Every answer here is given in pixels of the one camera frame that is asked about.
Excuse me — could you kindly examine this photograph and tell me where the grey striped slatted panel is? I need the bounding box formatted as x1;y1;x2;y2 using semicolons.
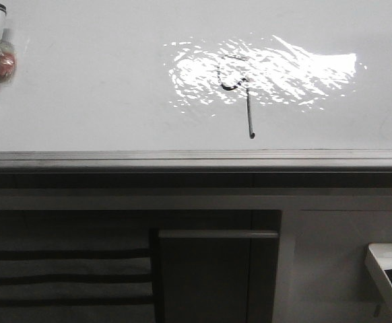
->
0;246;164;322

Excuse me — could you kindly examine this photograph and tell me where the dark cabinet panel with handle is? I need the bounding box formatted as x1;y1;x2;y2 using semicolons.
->
156;229;280;322

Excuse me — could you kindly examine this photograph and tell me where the white whiteboard with aluminium frame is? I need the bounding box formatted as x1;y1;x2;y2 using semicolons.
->
0;1;392;172

